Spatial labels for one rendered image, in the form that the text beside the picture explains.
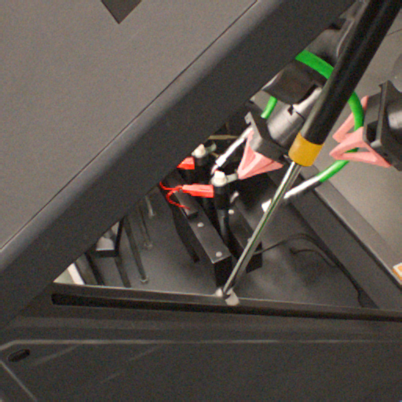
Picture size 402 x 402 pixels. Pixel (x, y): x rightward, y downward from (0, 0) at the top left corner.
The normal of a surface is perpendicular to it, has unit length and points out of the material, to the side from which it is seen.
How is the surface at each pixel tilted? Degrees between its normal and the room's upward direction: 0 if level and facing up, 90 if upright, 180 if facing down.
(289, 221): 0
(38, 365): 90
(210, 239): 0
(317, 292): 0
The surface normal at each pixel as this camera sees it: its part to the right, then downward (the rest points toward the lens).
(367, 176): -0.10, -0.67
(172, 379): 0.42, 0.64
